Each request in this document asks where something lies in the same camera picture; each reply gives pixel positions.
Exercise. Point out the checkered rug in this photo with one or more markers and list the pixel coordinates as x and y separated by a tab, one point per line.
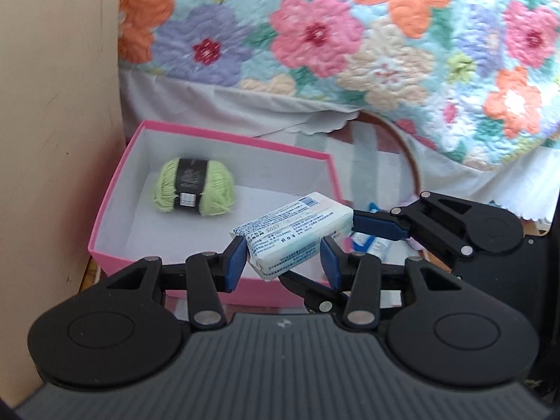
372	170

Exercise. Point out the pink cardboard box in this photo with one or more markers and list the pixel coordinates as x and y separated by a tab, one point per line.
258	293

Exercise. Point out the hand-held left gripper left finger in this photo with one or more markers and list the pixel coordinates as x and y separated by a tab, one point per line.
238	262

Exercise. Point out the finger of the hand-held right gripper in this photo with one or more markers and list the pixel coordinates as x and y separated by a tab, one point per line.
380	225
313	297

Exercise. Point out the green yarn ball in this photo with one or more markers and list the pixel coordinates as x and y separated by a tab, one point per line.
166	188

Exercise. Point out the floral quilt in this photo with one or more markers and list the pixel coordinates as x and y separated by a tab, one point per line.
350	52

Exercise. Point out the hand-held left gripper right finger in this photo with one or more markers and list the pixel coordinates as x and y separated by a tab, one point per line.
330	262

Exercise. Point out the beige wooden cabinet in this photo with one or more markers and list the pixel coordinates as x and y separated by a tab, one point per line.
52	140

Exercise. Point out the purple plush toy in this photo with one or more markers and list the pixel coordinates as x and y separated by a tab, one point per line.
410	201

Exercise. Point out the blue packet with white labels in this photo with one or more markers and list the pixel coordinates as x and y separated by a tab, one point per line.
372	245

